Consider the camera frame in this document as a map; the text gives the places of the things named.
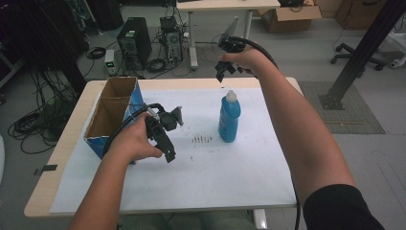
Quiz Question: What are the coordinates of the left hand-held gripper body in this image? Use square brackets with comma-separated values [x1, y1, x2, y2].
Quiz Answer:
[145, 103, 186, 133]

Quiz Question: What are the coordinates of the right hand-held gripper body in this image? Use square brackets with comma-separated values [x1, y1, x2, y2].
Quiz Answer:
[217, 35, 248, 54]

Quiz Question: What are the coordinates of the blue cardboard box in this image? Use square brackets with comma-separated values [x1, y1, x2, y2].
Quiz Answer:
[83, 76, 147, 161]

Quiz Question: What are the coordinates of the blue detergent bottle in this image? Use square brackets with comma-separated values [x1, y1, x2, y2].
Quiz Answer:
[217, 89, 242, 144]

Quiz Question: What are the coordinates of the person's right hand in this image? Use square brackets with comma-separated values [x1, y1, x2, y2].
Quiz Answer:
[218, 47, 273, 79]

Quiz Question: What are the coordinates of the person's left hand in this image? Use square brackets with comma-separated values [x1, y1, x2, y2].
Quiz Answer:
[106, 112, 164, 166]

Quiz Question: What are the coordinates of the white desk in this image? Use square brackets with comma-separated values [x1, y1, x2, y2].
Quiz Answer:
[175, 0, 282, 71]

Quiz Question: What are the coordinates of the white table mat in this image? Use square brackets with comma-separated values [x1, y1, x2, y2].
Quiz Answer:
[49, 87, 298, 215]

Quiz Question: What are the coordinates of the open-sided computer tower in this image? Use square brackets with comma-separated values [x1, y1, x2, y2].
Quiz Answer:
[159, 15, 185, 65]

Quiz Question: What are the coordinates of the open brown cardboard box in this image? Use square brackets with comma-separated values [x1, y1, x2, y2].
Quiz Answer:
[257, 4, 323, 34]

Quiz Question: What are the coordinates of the small silver power unit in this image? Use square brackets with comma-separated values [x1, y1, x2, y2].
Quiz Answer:
[103, 49, 117, 77]

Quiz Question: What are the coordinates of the black computer tower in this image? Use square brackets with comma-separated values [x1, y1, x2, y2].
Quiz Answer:
[116, 16, 153, 71]

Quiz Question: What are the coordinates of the light wooden table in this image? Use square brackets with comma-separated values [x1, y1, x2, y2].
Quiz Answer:
[23, 76, 305, 230]

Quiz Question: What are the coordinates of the black tape strip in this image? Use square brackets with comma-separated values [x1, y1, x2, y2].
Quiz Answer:
[33, 164, 59, 176]

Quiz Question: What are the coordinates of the black office chair base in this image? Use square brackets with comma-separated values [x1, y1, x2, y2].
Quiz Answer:
[329, 42, 388, 72]

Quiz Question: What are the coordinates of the black metal beam stand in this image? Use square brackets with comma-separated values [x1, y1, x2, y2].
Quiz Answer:
[319, 0, 406, 111]

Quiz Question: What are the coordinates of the grey floor mat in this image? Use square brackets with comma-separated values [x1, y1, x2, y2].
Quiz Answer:
[298, 80, 387, 135]

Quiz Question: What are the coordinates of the closed brown cardboard box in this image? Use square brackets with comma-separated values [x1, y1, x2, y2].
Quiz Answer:
[334, 0, 390, 32]

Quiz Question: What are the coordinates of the person's black sleeve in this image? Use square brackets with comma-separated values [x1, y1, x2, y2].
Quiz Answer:
[302, 184, 386, 230]

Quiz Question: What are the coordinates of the thin black floor cable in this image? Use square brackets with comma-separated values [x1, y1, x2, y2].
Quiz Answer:
[194, 32, 224, 63]

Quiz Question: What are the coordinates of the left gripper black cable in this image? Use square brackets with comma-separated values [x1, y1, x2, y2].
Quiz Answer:
[101, 103, 167, 157]

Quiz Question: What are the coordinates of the coiled black cable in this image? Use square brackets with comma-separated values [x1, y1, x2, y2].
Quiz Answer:
[85, 46, 107, 60]
[146, 57, 168, 74]

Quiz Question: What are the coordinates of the tangle of black floor cables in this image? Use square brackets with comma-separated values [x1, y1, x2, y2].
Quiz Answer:
[8, 70, 82, 155]

